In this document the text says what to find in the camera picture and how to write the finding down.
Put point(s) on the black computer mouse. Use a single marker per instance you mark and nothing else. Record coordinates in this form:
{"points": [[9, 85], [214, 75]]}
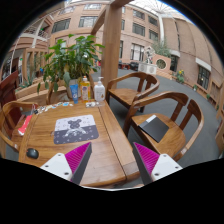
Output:
{"points": [[32, 153]]}

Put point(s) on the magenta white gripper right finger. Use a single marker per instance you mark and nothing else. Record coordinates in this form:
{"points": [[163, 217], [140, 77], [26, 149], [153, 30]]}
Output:
{"points": [[153, 166]]}

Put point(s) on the small packet on table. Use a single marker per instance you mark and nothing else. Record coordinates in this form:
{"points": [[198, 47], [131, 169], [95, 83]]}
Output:
{"points": [[90, 104]]}

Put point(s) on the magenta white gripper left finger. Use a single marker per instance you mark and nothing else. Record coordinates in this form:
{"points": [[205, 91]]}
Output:
{"points": [[70, 166]]}

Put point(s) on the white pump sanitizer bottle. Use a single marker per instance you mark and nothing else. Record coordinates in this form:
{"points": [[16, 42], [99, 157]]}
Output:
{"points": [[99, 91]]}

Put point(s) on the blue tube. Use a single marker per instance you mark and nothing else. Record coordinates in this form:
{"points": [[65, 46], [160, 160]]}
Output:
{"points": [[74, 93]]}

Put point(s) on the green potted plant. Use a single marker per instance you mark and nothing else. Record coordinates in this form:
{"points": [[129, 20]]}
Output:
{"points": [[70, 62]]}

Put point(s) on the white astronaut statue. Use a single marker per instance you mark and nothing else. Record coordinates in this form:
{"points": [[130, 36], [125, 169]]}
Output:
{"points": [[149, 53]]}

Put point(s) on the grey astronaut mouse pad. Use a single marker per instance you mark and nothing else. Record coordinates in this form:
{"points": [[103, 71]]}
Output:
{"points": [[75, 129]]}

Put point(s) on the wooden pillar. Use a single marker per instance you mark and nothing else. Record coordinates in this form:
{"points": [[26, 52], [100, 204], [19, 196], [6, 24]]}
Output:
{"points": [[111, 41]]}

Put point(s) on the wooden chair with notebook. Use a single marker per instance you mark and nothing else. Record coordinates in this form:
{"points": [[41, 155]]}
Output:
{"points": [[174, 142]]}

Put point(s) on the left wooden chair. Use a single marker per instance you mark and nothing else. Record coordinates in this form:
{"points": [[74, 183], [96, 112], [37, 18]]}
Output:
{"points": [[12, 117]]}

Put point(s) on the far wooden chair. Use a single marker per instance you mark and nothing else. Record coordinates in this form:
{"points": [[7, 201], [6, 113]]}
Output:
{"points": [[147, 84]]}

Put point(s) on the red booklet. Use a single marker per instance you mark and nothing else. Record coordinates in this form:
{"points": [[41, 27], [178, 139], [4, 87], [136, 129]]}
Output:
{"points": [[22, 129]]}

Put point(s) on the yellow liquid bottle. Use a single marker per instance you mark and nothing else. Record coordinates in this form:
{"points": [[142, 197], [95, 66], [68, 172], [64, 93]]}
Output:
{"points": [[85, 89]]}

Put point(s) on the black notebook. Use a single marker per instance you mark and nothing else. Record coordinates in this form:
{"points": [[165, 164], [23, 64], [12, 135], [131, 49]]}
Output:
{"points": [[154, 127]]}

